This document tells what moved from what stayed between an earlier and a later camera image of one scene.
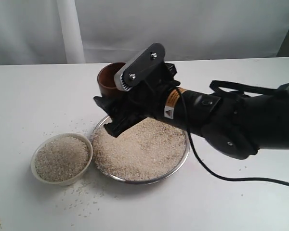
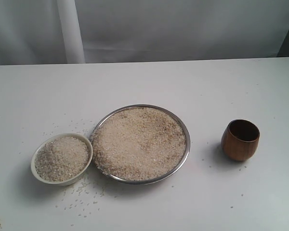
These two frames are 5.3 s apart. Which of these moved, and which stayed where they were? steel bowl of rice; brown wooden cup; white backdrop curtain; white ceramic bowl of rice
Moved: brown wooden cup
Stayed: white ceramic bowl of rice; steel bowl of rice; white backdrop curtain
